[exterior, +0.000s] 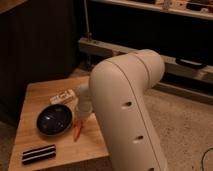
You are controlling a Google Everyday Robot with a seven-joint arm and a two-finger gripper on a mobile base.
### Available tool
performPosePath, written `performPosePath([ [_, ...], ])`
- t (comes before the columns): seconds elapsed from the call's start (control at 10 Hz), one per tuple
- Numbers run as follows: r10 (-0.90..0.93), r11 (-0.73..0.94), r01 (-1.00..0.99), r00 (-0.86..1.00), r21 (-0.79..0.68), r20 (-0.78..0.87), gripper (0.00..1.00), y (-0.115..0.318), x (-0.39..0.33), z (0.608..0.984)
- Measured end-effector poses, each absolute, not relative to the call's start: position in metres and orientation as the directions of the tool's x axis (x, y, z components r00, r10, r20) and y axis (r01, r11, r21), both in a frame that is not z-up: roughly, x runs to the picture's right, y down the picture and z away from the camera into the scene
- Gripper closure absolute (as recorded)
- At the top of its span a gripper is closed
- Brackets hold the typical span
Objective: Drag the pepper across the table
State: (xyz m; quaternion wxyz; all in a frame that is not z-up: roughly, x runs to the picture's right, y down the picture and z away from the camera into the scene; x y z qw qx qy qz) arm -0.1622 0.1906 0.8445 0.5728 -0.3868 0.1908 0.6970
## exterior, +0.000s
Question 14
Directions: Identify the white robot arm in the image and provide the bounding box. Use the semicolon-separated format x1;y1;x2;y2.
76;49;168;171

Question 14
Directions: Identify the metal shelf frame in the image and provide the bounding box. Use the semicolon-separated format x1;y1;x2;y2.
79;0;213;105

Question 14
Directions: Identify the black object on shelf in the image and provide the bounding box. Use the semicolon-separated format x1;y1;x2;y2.
175;58;207;70

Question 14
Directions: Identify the black bowl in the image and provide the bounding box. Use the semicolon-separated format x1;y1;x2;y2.
36;104;73;136

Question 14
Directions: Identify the orange pepper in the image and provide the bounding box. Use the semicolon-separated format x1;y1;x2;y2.
73;120;83;141

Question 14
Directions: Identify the white tube bottle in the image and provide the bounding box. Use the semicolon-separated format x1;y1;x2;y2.
49;89;76;104

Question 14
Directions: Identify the wooden table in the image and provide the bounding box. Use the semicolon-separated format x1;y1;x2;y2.
8;76;112;171

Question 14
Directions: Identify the black white striped block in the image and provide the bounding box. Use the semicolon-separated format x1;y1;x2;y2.
22;145;56;165

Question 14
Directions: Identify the black cable on floor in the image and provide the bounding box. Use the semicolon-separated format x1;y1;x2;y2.
200;147;213;171

